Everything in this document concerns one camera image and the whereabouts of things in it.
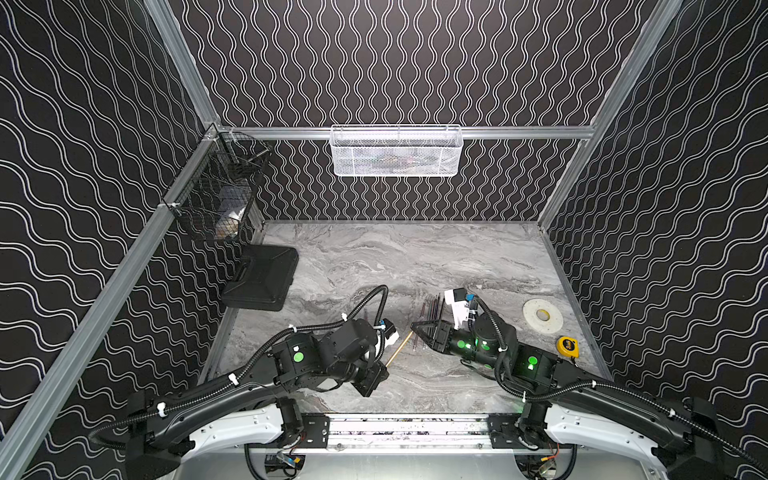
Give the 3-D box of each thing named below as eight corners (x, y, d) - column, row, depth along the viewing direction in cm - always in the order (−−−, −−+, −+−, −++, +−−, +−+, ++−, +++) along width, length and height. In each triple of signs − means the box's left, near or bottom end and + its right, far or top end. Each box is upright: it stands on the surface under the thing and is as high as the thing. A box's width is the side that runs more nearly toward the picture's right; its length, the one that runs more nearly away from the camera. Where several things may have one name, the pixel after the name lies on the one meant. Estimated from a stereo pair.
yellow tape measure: (556, 351, 90) (560, 348, 87) (556, 337, 92) (561, 334, 90) (573, 357, 89) (578, 354, 86) (573, 343, 91) (578, 339, 89)
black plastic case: (226, 311, 99) (217, 300, 93) (247, 257, 113) (239, 244, 107) (286, 311, 99) (279, 300, 93) (298, 257, 113) (294, 244, 107)
